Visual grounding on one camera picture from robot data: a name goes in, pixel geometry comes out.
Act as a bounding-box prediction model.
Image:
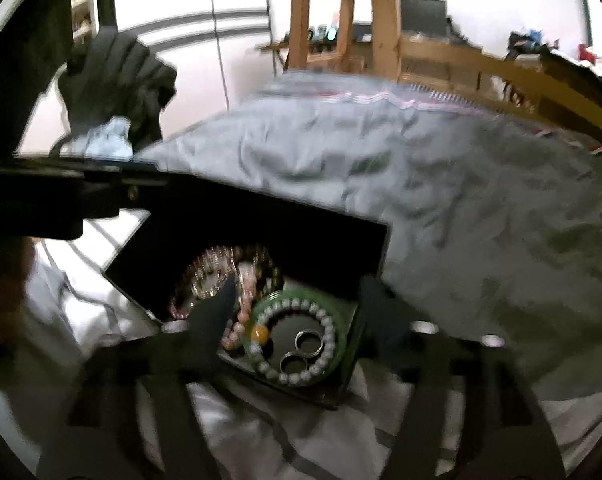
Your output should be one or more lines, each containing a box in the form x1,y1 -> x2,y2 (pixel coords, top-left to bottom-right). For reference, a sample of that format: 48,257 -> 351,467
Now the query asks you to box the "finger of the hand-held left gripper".
80,160 -> 165,219

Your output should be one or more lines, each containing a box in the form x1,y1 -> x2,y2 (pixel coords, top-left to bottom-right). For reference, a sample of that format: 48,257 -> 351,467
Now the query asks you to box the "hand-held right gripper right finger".
358,275 -> 566,480

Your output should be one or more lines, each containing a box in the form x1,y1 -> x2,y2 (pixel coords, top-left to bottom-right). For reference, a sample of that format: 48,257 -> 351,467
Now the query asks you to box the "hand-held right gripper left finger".
36,275 -> 240,480

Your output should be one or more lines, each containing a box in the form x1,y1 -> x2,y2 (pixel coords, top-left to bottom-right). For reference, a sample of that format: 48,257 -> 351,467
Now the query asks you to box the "pale bead bracelet orange bead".
248,297 -> 337,387

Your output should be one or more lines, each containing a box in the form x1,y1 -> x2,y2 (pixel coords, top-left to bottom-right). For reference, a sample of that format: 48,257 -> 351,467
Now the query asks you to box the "black jewelry box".
104,174 -> 393,412

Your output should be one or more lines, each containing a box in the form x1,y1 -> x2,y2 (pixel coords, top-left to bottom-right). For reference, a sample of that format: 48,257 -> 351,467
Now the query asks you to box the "person's left hand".
0,239 -> 38,336

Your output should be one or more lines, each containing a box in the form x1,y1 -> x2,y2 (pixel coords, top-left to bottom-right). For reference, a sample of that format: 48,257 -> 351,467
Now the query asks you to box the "light blue cloth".
60,116 -> 133,160

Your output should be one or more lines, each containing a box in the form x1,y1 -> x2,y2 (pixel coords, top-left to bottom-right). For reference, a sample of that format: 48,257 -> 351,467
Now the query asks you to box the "black puffer jacket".
56,27 -> 178,149

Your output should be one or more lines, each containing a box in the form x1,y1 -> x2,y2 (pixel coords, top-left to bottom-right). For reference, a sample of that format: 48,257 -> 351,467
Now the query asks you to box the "grey striped duvet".
0,70 -> 602,480

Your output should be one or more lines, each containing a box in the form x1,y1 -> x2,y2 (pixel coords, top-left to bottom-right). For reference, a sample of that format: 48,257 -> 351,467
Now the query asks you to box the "white shelf unit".
68,0 -> 95,44

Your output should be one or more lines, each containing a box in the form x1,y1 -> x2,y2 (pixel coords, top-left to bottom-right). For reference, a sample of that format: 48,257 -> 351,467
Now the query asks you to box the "small dark folding table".
260,25 -> 343,67

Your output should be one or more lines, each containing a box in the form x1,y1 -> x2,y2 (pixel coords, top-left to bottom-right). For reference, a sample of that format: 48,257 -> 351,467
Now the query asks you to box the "checked bed sheet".
410,85 -> 478,107

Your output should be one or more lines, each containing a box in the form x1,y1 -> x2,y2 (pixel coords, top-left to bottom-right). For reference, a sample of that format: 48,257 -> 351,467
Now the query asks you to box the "wooden ladder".
285,0 -> 358,72

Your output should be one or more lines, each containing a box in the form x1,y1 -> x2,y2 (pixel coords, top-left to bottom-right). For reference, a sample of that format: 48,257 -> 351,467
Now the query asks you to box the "black computer monitor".
398,0 -> 450,37

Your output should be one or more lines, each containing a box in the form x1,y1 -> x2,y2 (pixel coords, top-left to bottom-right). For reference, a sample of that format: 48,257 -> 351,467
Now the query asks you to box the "pile of dark clothes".
506,30 -> 552,57

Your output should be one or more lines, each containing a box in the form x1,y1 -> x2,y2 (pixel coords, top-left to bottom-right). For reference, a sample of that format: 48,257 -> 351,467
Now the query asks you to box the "clear pink bead bracelet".
169,244 -> 238,319

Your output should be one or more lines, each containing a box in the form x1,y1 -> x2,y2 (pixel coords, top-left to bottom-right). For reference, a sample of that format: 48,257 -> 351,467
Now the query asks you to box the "silver ring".
294,328 -> 324,359
279,352 -> 307,376

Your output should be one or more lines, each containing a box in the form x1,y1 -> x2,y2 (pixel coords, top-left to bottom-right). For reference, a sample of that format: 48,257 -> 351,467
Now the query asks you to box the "wooden bed frame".
368,0 -> 602,137

